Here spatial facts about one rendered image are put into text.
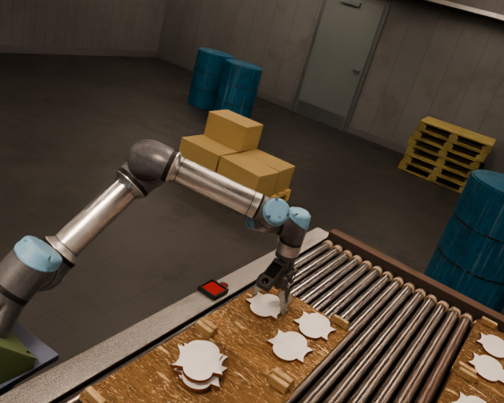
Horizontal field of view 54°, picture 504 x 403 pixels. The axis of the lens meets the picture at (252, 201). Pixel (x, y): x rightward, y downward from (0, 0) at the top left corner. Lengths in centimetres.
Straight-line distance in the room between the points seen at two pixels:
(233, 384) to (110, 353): 34
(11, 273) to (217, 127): 389
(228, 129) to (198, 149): 40
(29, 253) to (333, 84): 793
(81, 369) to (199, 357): 30
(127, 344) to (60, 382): 21
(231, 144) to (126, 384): 386
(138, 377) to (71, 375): 16
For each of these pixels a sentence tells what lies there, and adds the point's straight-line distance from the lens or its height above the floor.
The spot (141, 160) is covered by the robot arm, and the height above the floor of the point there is 138.
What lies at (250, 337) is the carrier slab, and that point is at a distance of 154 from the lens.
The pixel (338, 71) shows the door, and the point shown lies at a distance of 890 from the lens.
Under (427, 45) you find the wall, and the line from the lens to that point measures 856.
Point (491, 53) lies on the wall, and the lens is 842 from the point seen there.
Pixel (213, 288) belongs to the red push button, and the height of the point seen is 93.
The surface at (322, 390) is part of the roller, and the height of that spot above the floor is 92.
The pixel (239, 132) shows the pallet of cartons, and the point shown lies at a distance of 489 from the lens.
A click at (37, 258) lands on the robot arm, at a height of 114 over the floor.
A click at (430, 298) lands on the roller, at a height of 92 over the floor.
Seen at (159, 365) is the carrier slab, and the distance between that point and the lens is 138.
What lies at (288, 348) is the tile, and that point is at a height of 95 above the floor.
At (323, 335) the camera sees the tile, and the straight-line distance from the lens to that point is 164.
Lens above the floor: 188
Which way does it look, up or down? 23 degrees down
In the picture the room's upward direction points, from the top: 16 degrees clockwise
